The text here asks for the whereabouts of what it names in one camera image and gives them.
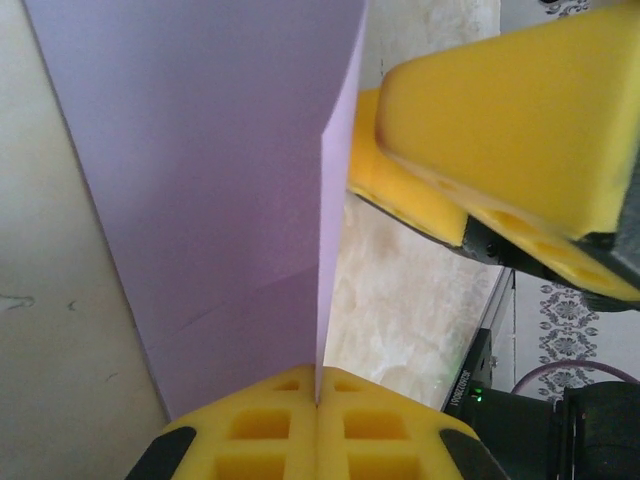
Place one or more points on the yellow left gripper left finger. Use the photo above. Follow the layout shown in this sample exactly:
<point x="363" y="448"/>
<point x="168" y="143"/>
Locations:
<point x="260" y="430"/>

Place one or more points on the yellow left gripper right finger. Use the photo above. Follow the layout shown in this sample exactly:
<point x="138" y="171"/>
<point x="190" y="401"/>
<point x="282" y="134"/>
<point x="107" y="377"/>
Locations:
<point x="385" y="430"/>

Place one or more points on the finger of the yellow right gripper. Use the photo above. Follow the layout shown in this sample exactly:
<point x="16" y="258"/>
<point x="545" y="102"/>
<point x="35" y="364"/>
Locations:
<point x="500" y="125"/>
<point x="400" y="185"/>

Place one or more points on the purple paper sheet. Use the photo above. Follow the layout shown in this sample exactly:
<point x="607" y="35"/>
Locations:
<point x="200" y="175"/>

